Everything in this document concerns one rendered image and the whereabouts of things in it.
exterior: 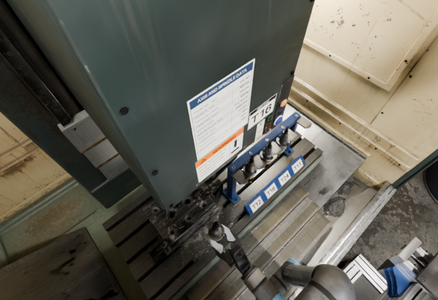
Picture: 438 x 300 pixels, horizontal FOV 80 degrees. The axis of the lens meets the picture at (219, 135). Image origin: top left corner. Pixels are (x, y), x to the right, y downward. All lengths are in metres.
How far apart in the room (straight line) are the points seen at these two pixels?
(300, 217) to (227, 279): 0.54
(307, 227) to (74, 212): 1.47
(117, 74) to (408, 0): 1.14
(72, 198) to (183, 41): 1.79
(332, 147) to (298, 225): 0.54
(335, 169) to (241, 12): 1.47
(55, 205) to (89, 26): 1.87
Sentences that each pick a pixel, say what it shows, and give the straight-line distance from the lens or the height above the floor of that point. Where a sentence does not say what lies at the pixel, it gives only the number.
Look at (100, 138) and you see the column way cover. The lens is 1.34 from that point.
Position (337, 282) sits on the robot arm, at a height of 1.50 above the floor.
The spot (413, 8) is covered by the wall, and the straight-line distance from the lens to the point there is 1.30.
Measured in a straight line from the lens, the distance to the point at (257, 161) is 1.20.
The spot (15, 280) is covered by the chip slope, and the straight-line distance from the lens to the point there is 1.82.
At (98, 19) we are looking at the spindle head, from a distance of 0.30.
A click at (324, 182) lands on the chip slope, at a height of 0.74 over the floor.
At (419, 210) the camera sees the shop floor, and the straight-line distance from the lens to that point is 2.91.
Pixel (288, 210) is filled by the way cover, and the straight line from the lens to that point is 1.64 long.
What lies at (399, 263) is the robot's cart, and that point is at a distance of 1.55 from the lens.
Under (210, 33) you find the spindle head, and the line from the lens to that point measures 0.40.
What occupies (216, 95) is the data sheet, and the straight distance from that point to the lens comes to 0.49.
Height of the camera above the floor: 2.27
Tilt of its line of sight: 56 degrees down
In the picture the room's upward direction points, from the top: 2 degrees counter-clockwise
